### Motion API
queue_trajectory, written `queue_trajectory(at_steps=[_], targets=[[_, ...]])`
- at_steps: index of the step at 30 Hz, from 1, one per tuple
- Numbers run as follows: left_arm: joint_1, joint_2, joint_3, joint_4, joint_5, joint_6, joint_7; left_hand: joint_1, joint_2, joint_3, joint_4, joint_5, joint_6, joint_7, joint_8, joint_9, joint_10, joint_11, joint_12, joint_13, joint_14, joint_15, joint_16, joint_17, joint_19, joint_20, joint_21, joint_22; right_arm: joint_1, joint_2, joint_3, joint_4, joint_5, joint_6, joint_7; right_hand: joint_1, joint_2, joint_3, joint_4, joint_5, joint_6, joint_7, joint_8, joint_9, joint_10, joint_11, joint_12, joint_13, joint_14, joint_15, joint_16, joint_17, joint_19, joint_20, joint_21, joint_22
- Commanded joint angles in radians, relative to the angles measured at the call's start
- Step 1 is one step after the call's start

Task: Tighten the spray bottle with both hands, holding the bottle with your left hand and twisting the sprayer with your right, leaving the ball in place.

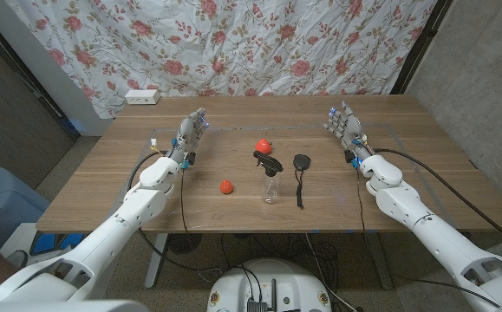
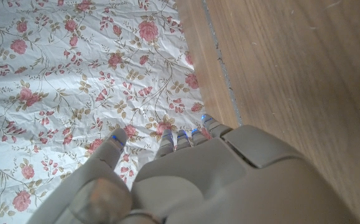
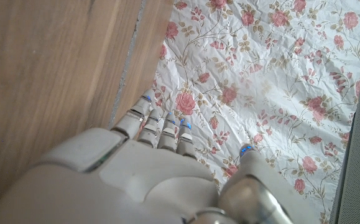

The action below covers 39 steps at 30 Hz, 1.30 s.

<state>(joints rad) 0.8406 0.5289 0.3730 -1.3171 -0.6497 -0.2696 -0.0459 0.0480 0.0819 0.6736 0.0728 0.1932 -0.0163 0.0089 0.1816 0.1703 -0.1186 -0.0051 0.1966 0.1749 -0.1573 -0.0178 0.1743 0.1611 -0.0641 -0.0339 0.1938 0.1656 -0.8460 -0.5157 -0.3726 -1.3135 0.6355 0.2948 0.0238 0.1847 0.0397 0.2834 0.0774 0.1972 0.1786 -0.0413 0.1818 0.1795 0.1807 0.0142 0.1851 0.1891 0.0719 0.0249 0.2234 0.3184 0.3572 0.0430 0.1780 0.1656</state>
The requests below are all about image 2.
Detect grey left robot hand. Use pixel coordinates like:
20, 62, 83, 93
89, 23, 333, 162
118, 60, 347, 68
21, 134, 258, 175
27, 113, 359, 224

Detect floral backdrop cloth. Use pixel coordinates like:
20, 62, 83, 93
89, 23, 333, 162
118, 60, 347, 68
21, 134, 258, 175
0, 0, 213, 224

